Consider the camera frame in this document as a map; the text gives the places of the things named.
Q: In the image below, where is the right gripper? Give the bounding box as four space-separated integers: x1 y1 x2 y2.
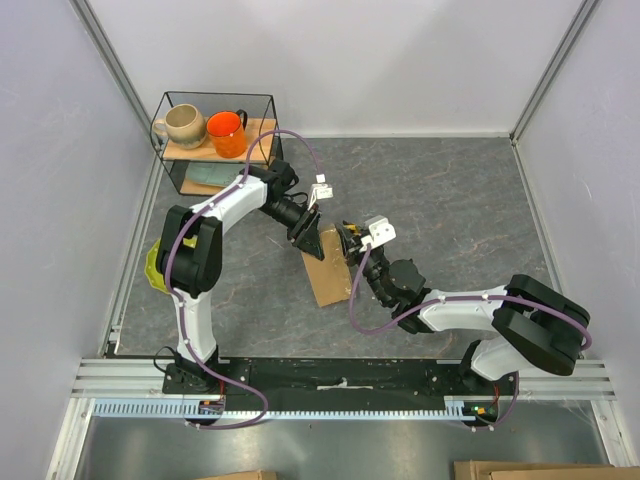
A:
335 220 390 307

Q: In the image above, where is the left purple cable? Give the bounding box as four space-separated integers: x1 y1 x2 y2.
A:
164 129 329 432

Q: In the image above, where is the yellow-green dotted plate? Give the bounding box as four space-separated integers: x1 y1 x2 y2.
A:
144 239 169 294

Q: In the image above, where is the black wire wooden shelf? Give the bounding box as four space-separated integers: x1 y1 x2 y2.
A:
149 91 283 196

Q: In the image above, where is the cardboard piece bottom centre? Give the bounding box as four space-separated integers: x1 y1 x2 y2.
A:
198 470 278 480

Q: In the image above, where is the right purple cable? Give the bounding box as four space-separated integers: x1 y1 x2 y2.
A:
348 247 594 431

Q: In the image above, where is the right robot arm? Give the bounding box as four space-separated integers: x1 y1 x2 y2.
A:
338 217 592 394

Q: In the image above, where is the yellow utility knife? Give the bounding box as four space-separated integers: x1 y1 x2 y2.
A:
343 222 361 236

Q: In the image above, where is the light green tray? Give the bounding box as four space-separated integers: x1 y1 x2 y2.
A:
185 162 244 187

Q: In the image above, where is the beige ceramic mug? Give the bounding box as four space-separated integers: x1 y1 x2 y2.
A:
151 104 207 150

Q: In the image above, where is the purple cable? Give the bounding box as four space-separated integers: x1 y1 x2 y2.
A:
348 247 594 431
164 129 329 432

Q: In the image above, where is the orange mug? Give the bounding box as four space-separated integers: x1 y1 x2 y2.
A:
206 109 248 159

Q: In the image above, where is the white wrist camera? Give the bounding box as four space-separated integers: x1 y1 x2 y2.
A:
307 174 333 210
360 215 396 252

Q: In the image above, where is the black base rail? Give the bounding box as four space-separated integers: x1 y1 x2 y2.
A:
160 357 515 413

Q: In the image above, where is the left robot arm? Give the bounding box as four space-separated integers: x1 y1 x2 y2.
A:
156 160 333 393

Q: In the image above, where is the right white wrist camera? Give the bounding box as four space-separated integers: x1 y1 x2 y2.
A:
360 215 396 252

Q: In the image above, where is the brown cardboard express box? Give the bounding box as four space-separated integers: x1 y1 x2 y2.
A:
302 225 352 308

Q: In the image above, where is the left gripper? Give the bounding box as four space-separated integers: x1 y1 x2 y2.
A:
258 198 324 262

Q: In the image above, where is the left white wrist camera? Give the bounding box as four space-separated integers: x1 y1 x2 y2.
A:
307 174 333 210

